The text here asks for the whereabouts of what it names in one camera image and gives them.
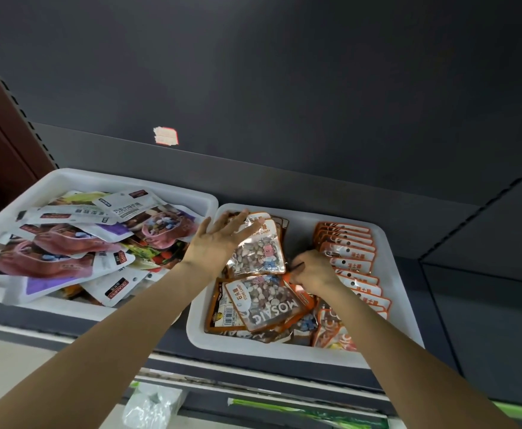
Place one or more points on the orange packet with white lettering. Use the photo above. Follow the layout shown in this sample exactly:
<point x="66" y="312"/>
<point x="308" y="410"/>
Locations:
<point x="332" y="337"/>

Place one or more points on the person's right hand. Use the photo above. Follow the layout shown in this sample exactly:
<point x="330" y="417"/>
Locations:
<point x="317" y="272"/>

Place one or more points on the person's right forearm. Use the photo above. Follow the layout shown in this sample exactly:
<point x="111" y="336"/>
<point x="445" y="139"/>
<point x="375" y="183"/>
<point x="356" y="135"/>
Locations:
<point x="399" y="366"/>

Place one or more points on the orange packet with barcode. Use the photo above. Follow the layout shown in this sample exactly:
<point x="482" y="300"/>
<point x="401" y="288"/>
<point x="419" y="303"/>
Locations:
<point x="225" y="314"/>

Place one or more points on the orange snack packet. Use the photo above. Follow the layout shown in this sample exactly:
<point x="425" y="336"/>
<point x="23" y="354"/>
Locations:
<point x="303" y="299"/>

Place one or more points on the person's left little finger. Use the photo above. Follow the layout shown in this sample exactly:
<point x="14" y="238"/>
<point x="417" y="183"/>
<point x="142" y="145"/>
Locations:
<point x="206" y="225"/>

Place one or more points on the person's left hand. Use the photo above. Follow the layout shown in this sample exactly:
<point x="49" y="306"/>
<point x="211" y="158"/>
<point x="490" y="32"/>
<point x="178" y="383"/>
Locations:
<point x="214" y="247"/>

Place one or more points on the perforated dark shelf upright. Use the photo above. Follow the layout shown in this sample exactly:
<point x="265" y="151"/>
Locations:
<point x="17" y="104"/>

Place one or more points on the clear candy packet white lettering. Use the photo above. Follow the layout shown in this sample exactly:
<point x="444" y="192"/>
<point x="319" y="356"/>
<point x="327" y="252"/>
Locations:
<point x="270" y="303"/>

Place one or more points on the person's right fingers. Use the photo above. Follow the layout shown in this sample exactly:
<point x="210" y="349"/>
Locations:
<point x="300" y="270"/>

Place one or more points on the white plastic bag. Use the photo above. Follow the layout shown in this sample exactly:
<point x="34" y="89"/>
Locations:
<point x="151" y="406"/>

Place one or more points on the large white plastic tray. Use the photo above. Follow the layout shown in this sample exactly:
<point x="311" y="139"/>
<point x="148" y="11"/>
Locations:
<point x="390" y="272"/>

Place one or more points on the brown snack packet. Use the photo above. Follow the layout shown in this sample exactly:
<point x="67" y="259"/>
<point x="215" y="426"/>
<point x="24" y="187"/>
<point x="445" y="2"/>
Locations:
<point x="281" y="230"/>

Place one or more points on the dark grey shelf board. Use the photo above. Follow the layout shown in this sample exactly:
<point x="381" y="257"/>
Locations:
<point x="261" y="375"/>

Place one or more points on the pile of white purple packets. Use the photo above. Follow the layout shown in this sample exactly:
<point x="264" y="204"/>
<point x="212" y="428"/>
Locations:
<point x="77" y="245"/>

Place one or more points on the torn white sticker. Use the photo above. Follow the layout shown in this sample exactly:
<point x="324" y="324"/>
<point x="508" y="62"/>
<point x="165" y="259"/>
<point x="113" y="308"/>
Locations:
<point x="166" y="136"/>

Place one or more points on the person's left forearm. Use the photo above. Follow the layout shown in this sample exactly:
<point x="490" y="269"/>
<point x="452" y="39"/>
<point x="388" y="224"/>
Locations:
<point x="109" y="335"/>

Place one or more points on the clear candy packet pink figure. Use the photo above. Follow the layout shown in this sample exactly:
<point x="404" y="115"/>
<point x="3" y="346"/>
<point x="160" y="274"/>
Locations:
<point x="261" y="256"/>

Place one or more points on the row of orange white packets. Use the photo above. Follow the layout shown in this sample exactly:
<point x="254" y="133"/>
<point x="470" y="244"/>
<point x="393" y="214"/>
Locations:
<point x="355" y="263"/>

